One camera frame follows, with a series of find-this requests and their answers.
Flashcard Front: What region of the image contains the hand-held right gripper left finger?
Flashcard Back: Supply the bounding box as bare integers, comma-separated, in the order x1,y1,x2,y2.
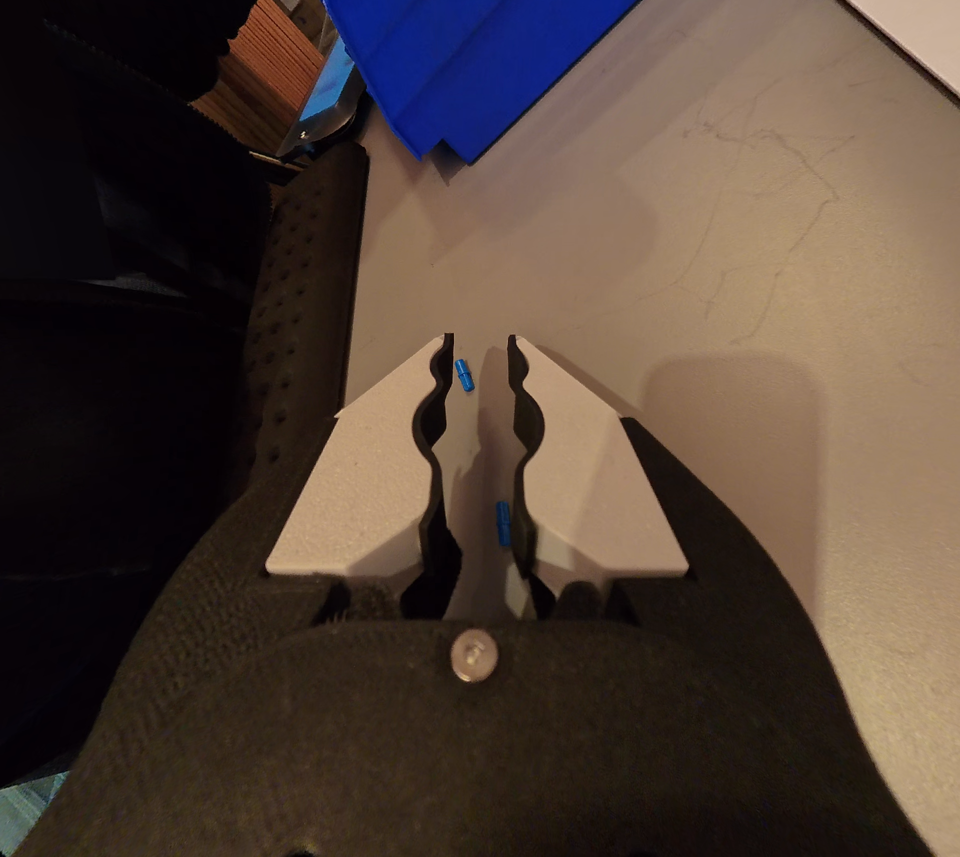
264,332,466,605

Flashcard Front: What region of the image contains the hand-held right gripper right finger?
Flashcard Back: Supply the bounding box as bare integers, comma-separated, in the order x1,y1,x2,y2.
504,333,690,605

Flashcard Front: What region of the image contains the blue tagged parts bin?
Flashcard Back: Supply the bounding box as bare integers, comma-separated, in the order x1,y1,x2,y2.
279,0,749,166

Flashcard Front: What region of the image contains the black perforated board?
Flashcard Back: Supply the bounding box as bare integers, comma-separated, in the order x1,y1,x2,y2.
242,141,372,494

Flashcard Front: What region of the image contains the metal clamp plate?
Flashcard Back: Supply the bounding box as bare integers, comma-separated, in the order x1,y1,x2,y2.
277,38,369,158

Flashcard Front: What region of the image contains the wooden slatted panel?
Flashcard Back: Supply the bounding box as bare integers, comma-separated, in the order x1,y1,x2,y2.
189,0,329,151

